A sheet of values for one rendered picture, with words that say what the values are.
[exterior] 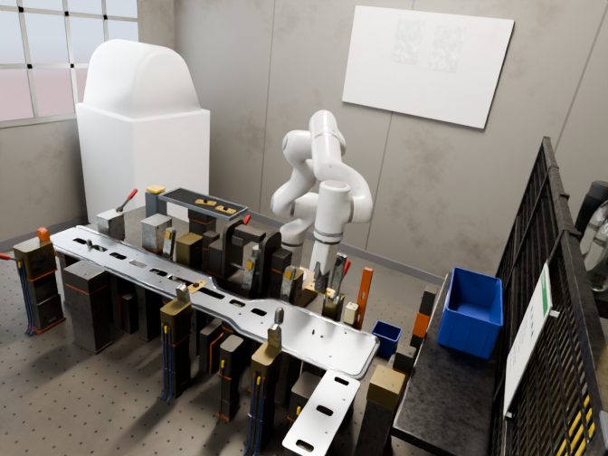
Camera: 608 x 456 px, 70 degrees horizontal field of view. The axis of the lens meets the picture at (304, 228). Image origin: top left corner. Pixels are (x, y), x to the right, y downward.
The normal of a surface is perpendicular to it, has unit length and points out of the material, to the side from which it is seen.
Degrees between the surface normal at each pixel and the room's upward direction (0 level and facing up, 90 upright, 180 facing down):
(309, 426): 0
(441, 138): 90
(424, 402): 0
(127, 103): 79
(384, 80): 90
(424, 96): 90
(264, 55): 90
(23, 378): 0
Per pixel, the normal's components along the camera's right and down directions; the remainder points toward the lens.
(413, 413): 0.11, -0.90
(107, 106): -0.51, 0.13
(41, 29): 0.86, 0.30
